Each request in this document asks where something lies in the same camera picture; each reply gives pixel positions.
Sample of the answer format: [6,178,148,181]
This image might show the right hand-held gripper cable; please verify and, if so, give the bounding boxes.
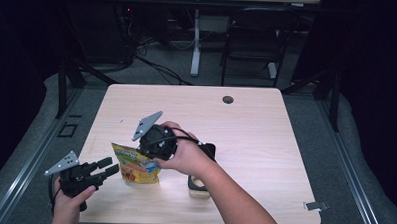
[158,126,207,146]

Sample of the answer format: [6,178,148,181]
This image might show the person's left hand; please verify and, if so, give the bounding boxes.
[51,178,97,221]

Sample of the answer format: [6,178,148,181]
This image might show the person's right hand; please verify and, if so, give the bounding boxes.
[153,121,217,177]

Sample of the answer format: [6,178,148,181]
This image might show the hand-held gripper cable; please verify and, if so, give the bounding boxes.
[47,175,57,215]
[158,126,207,146]

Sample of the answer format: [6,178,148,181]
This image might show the dark computer tower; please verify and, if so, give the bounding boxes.
[64,0,134,66]

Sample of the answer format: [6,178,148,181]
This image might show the glass jar with black lid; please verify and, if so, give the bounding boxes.
[186,142,217,200]

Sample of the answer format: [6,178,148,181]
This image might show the yellow seasoning pouch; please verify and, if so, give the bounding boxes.
[109,142,163,185]

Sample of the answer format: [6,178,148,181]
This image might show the aluminium floor rail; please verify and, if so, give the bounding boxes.
[0,84,85,224]
[311,95,391,224]

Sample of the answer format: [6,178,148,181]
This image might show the black folding chair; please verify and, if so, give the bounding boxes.
[219,6,299,89]

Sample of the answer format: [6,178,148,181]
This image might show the black floor cables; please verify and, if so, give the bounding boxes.
[120,5,198,86]

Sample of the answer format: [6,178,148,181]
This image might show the black metal stand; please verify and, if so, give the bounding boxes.
[279,66,342,133]
[54,53,119,122]

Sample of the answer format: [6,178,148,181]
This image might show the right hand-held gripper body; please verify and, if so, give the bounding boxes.
[131,110,179,161]

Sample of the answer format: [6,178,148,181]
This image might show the left hand-held gripper cable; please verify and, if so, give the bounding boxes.
[47,175,57,215]

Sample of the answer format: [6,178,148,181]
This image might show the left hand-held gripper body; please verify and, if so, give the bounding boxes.
[42,150,103,200]

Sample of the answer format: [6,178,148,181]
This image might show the grey tape strip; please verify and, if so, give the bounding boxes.
[303,200,329,213]

